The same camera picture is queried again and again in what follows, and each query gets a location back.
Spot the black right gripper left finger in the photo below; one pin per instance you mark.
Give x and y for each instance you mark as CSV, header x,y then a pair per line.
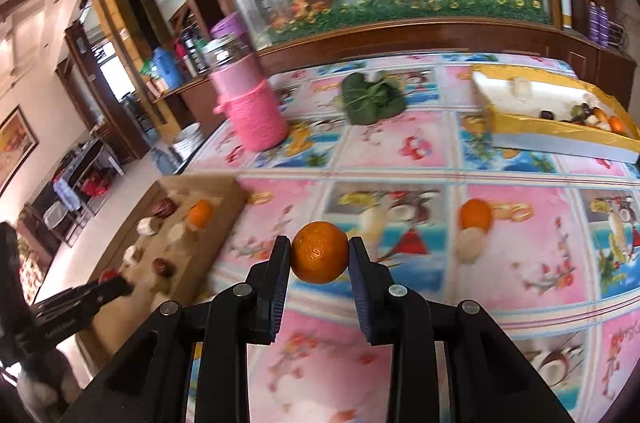
x,y
248,313

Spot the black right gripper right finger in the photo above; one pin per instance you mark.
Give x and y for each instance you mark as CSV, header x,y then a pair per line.
x,y
391,314

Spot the orange tangerine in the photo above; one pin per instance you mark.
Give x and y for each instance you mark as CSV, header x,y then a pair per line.
x,y
476,213
319,253
200,214

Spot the red tomato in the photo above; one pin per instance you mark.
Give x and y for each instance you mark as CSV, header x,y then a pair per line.
x,y
108,274

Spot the red jujube date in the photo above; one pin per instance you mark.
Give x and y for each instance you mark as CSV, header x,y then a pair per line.
x,y
163,268

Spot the beige cake large front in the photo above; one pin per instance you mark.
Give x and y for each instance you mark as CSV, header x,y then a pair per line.
x,y
177,233

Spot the white gloved left hand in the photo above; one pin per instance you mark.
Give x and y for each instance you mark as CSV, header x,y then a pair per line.
x,y
47,386

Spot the brown cardboard tray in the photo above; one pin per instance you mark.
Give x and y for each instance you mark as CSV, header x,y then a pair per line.
x,y
164,250

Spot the orange tangerine in tray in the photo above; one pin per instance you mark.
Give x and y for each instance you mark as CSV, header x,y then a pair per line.
x,y
200,214

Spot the beige cake tray back-left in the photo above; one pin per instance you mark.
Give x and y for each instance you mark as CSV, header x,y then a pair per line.
x,y
149,226

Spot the red jujube tray back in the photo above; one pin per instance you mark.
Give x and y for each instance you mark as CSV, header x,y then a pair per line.
x,y
164,208

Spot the colourful fruit print tablecloth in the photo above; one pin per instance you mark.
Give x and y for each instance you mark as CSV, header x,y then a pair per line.
x,y
560,272

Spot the grey water bottle floor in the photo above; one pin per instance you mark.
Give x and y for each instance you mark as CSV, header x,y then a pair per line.
x,y
165,162

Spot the white plastic bucket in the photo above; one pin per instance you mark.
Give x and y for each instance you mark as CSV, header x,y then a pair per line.
x,y
187,141

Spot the pink knit-sleeved flask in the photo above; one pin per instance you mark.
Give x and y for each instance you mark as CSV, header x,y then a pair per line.
x,y
244,94

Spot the green leafy vegetable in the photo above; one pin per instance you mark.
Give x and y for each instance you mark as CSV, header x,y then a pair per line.
x,y
366,102

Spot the yellow taped white box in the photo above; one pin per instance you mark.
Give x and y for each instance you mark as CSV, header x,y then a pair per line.
x,y
537,110

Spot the blue thermos jug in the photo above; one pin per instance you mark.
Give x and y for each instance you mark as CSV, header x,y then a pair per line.
x,y
166,68

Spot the purple thermos bottle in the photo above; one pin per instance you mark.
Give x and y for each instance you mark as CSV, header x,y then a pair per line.
x,y
231,24

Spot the purple bottles on cabinet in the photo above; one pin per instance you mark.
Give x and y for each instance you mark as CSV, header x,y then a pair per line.
x,y
599,25

